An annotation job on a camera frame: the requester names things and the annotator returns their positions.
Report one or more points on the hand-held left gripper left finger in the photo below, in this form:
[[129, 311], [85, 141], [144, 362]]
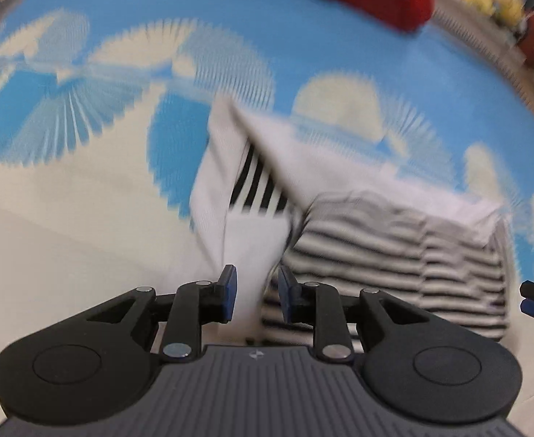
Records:
[[228, 292]]

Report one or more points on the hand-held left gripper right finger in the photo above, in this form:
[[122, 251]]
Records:
[[287, 297]]

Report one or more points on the white striped hooded top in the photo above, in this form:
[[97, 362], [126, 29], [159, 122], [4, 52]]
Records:
[[385, 246]]

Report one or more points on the blue patterned bed mat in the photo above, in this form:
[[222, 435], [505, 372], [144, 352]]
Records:
[[112, 145]]

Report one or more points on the yellow round plush toy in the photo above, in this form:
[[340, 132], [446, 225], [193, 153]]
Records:
[[509, 7]]

